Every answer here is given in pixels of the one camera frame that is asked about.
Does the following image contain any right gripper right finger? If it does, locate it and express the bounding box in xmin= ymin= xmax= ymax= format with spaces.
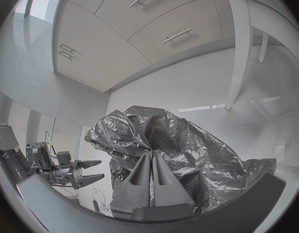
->
xmin=151 ymin=154 xmax=195 ymax=209

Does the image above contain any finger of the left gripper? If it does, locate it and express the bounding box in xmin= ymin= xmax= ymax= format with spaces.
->
xmin=82 ymin=173 xmax=105 ymax=186
xmin=80 ymin=160 xmax=102 ymax=169

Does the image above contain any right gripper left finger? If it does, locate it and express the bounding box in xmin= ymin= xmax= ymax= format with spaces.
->
xmin=110 ymin=153 xmax=152 ymax=214

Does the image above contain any black plastic bag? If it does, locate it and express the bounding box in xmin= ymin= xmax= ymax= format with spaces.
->
xmin=85 ymin=105 xmax=277 ymax=214

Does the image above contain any beige cabinet with drawers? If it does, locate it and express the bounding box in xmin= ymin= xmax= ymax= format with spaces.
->
xmin=54 ymin=0 xmax=237 ymax=93

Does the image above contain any grey chair with white legs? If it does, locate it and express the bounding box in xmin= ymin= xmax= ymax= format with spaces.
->
xmin=222 ymin=0 xmax=299 ymax=111

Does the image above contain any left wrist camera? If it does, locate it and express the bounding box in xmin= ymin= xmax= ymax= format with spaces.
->
xmin=56 ymin=151 xmax=73 ymax=166

